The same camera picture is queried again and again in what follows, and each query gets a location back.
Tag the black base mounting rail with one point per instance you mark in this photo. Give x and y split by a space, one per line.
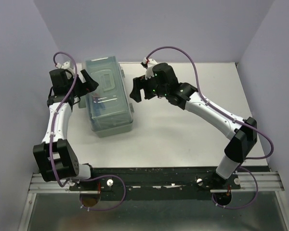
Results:
156 183

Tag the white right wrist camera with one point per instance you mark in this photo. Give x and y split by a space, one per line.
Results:
148 64

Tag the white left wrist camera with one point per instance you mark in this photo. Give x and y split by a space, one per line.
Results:
67 66

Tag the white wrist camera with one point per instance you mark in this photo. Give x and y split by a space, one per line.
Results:
148 64
67 66

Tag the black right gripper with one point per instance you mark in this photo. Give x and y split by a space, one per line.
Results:
138 83

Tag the green plastic tool box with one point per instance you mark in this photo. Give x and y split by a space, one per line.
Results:
116 118

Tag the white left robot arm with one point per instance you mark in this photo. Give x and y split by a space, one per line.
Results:
55 150

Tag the blue handled screwdriver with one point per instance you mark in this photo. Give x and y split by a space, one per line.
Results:
97 102

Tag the aluminium frame rail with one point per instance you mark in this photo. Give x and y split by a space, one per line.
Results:
266 181

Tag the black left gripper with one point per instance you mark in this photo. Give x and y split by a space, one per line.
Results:
90 84

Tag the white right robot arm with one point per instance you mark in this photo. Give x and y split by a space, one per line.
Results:
240 132

